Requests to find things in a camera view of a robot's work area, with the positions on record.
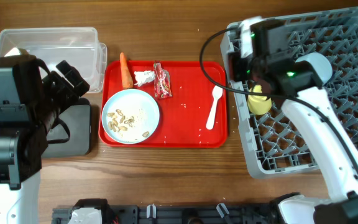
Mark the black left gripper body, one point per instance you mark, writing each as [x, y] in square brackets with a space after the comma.
[59, 94]

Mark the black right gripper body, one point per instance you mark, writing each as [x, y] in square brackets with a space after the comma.
[242, 70]

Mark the white plastic spoon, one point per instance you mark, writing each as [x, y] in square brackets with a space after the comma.
[217, 93]

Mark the yellow plastic cup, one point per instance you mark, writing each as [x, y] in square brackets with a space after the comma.
[259, 105]

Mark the light blue bowl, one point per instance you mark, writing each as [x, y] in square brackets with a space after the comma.
[320, 64]

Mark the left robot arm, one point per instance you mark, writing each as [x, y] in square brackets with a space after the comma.
[32, 97]

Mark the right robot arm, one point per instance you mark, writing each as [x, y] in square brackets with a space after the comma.
[296, 85]

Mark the grey dishwasher rack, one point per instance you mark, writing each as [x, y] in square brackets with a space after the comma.
[272, 146]

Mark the black tray bin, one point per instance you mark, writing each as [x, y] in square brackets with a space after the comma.
[78, 119]

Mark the clear plastic bin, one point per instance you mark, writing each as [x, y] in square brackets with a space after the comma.
[79, 46]

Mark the orange carrot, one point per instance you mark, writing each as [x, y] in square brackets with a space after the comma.
[126, 78]

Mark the red plastic tray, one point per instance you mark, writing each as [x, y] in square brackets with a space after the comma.
[183, 116]

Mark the light blue plate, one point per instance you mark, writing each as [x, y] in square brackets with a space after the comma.
[130, 116]

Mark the crumpled white tissue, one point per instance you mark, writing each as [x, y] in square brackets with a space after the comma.
[144, 77]

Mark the red snack wrapper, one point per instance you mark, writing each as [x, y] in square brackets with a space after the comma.
[162, 83]

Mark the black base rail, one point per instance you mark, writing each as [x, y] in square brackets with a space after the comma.
[220, 213]

